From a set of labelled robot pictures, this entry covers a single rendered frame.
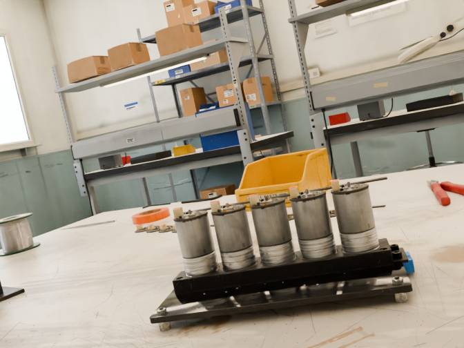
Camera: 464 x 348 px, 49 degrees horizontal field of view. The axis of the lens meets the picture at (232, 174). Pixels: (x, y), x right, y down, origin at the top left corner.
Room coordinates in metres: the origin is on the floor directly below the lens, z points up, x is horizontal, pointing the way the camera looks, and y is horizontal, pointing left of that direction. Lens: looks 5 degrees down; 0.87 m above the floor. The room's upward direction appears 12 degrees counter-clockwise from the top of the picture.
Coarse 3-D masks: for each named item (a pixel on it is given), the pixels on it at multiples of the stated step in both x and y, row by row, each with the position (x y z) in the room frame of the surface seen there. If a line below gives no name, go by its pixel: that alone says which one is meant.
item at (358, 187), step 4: (344, 184) 0.34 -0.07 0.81; (352, 184) 0.34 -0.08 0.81; (356, 184) 0.34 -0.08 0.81; (360, 184) 0.33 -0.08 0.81; (364, 184) 0.33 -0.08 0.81; (368, 184) 0.33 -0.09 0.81; (340, 188) 0.32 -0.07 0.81; (352, 188) 0.32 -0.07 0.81; (356, 188) 0.32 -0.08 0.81; (360, 188) 0.32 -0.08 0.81; (364, 188) 0.32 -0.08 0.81; (332, 192) 0.33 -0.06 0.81; (336, 192) 0.32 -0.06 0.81; (340, 192) 0.32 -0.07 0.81; (344, 192) 0.32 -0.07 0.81; (348, 192) 0.32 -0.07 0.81; (352, 192) 0.32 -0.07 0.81
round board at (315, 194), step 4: (300, 192) 0.34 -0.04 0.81; (312, 192) 0.34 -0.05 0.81; (316, 192) 0.34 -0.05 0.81; (320, 192) 0.34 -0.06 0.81; (324, 192) 0.33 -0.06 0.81; (300, 196) 0.33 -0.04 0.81; (304, 196) 0.33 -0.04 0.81; (308, 196) 0.33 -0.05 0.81; (312, 196) 0.33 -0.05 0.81; (316, 196) 0.32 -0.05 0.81; (320, 196) 0.33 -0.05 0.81; (292, 200) 0.33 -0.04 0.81; (296, 200) 0.33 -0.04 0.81; (300, 200) 0.33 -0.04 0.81
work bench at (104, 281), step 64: (384, 192) 0.61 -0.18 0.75; (448, 192) 0.54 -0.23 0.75; (64, 256) 0.63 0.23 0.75; (128, 256) 0.55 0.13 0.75; (256, 256) 0.44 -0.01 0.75; (448, 256) 0.34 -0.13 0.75; (0, 320) 0.41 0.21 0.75; (64, 320) 0.37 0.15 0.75; (128, 320) 0.34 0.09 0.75; (192, 320) 0.32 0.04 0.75; (256, 320) 0.30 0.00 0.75; (320, 320) 0.28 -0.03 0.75; (384, 320) 0.26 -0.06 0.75; (448, 320) 0.24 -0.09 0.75
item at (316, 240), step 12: (300, 204) 0.33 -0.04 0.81; (312, 204) 0.32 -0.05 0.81; (324, 204) 0.33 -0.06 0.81; (300, 216) 0.33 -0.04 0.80; (312, 216) 0.32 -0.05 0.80; (324, 216) 0.33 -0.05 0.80; (300, 228) 0.33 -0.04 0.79; (312, 228) 0.32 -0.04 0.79; (324, 228) 0.33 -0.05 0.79; (300, 240) 0.33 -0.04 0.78; (312, 240) 0.33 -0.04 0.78; (324, 240) 0.32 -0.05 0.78; (300, 252) 0.34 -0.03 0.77; (312, 252) 0.33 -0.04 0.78; (324, 252) 0.32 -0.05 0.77; (336, 252) 0.33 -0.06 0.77
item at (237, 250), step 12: (216, 216) 0.34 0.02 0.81; (228, 216) 0.34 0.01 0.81; (240, 216) 0.34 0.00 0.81; (216, 228) 0.34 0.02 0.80; (228, 228) 0.34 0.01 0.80; (240, 228) 0.34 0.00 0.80; (228, 240) 0.34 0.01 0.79; (240, 240) 0.34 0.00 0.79; (252, 240) 0.35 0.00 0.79; (228, 252) 0.34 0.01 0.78; (240, 252) 0.34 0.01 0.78; (252, 252) 0.34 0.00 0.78; (228, 264) 0.34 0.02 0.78; (240, 264) 0.34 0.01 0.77; (252, 264) 0.34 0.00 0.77
